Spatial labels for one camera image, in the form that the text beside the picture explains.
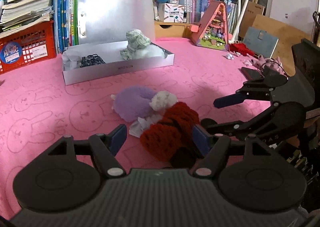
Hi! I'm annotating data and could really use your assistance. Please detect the red knitted item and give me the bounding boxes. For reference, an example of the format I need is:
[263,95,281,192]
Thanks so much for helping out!
[140,102,200,162]

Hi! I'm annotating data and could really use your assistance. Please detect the white cloth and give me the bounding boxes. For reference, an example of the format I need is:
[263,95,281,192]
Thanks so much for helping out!
[129,91,178,138]

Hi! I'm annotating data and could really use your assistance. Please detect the dark blue floral pouch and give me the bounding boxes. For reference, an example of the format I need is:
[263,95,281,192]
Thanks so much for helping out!
[80,54,105,68]

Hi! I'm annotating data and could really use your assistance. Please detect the green patterned cloth bundle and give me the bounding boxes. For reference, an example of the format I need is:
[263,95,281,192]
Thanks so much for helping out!
[120,29,151,61]

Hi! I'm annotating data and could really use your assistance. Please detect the pink plush toy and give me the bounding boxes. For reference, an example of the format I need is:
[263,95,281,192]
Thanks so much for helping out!
[243,55,287,76]

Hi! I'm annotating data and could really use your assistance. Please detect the red fabric item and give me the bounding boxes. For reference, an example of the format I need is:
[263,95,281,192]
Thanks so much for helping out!
[229,42,255,57]

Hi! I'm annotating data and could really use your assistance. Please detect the blue grey board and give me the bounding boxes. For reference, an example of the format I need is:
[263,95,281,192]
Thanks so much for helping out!
[243,27,279,58]

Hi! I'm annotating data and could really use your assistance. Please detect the pink cardboard toy house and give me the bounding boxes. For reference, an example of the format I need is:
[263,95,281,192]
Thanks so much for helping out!
[190,1,229,51]

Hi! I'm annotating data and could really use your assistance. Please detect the pink bunny blanket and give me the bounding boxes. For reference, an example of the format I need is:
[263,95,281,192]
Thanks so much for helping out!
[1,38,269,218]

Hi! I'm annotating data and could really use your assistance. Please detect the white storage box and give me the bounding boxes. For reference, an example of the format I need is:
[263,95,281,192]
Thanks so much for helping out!
[62,41,175,85]

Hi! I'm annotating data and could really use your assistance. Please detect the wooden drawer shelf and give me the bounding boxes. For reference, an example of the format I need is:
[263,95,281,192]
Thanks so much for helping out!
[154,21,191,39]

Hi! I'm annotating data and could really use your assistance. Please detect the white printed stationery box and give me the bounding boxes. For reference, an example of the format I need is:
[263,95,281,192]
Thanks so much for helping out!
[158,3,184,23]

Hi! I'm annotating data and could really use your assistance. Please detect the red plastic crate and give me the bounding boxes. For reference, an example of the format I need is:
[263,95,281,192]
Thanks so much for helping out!
[1,21,56,74]

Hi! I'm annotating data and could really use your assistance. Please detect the upright blue green books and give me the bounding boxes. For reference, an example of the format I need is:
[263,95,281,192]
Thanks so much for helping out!
[53,0,79,53]

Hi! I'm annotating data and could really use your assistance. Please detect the stack of paper books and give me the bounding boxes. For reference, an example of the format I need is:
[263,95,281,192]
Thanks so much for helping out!
[1,0,53,38]

